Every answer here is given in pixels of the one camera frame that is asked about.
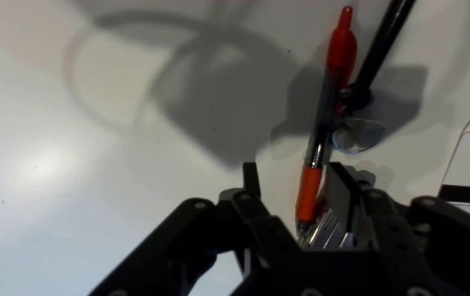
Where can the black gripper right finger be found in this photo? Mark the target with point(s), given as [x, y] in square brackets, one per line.
[352, 215]

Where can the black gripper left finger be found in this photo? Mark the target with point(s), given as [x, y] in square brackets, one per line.
[258, 240]

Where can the orange pen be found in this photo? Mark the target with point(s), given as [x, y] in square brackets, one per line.
[337, 68]

